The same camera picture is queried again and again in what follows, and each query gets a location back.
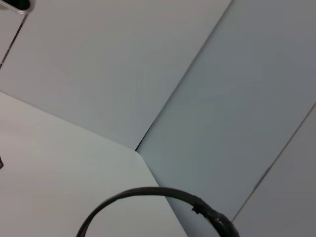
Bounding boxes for black round teapot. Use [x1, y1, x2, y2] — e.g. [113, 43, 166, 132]
[75, 186, 241, 237]

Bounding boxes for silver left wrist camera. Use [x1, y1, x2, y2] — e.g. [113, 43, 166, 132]
[0, 0, 33, 15]

